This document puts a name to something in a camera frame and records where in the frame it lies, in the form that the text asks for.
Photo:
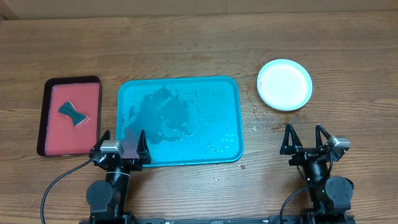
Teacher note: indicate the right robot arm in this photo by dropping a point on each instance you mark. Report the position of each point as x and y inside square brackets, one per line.
[330, 195]

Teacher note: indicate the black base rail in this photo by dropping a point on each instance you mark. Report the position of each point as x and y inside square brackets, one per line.
[272, 219]

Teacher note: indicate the dark green sponge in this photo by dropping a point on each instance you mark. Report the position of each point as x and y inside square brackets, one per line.
[78, 119]

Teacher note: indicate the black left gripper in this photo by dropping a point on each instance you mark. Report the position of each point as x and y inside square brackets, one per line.
[142, 158]

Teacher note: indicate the dark red-lined tray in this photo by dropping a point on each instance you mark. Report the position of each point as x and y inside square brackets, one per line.
[57, 135]

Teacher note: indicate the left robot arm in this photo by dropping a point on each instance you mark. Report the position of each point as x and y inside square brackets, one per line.
[107, 198]

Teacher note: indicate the teal plastic tray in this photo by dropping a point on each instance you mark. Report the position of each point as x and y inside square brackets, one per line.
[187, 121]

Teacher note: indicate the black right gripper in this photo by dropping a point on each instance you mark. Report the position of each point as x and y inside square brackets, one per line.
[308, 154]

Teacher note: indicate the light blue plate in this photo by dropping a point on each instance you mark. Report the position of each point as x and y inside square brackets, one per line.
[284, 85]

